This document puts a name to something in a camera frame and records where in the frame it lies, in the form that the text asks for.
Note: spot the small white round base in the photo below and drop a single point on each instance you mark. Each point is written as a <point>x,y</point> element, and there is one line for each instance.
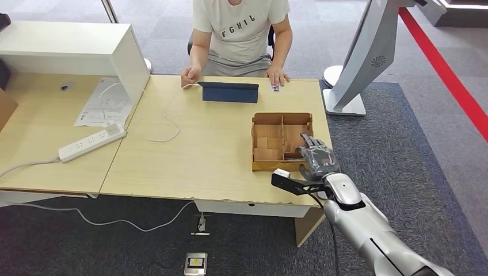
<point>148,65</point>

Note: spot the tablet in blue case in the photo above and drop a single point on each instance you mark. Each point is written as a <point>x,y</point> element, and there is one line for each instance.
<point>228,95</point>

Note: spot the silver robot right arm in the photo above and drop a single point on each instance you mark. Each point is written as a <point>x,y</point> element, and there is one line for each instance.
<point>358,221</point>

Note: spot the person's left forearm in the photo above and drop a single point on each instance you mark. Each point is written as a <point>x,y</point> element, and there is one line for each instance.
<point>283,51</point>

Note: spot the floor outlet with plug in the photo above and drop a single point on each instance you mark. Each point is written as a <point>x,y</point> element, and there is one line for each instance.
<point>201,225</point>

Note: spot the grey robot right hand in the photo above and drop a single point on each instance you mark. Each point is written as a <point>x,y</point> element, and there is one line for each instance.
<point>320,160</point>

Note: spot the white desk apron panel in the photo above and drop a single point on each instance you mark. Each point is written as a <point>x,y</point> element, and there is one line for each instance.
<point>251,209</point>

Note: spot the black wrist camera, pale box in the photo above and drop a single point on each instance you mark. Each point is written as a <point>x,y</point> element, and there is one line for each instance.
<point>293,184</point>

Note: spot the dark grey floor rug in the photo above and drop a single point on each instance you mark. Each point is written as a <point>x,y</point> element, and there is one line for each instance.
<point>267,251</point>

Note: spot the wooden desk leg panel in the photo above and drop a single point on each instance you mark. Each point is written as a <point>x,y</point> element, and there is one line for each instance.
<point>307,228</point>

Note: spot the metal pole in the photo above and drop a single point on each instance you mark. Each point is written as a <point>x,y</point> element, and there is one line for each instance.
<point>110,11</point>

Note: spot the small black device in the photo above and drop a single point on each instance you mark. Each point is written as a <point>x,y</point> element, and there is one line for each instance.
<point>4,22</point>

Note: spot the white ID card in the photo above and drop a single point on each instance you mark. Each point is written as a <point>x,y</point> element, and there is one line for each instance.
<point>276,88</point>

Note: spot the person's right hand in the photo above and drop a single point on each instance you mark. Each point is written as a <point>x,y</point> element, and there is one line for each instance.
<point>190,75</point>

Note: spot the grey white kiosk stand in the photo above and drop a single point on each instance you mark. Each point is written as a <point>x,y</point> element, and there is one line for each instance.
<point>375,38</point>

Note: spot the white room key card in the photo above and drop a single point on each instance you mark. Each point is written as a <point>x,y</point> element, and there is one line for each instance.
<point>291,159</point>

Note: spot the person's left hand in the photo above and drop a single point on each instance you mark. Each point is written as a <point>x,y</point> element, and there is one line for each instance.
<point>277,75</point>

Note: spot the person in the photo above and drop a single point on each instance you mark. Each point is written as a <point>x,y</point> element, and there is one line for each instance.
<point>240,34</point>

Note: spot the white display platform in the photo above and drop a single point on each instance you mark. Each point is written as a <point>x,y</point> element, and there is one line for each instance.
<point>457,17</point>

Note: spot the white side desk panel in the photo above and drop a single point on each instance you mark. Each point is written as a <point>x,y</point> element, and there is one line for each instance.
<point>23,198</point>

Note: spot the silver floor socket box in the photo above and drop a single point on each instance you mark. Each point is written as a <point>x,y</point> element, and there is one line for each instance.
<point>196,264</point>

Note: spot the brown cardboard box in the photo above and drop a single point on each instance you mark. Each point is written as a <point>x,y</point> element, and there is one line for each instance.
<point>7,110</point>

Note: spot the white power strip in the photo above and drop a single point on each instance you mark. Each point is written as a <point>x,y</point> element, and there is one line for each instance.
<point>91,143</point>

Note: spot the person's right forearm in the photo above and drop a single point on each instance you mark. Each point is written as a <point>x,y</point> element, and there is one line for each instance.
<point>199,53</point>

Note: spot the black office chair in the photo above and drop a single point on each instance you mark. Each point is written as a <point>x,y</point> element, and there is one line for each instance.
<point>271,38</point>

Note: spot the wooden compartment box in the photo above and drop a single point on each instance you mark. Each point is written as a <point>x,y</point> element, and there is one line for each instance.
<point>267,166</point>

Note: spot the white desk shelf unit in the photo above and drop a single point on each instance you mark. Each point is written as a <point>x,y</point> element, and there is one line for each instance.
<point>68,42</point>

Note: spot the large white round base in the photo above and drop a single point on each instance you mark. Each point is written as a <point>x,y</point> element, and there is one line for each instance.
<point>332,75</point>

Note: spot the printed paper sheet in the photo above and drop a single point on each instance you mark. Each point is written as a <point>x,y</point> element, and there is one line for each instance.
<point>114,103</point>

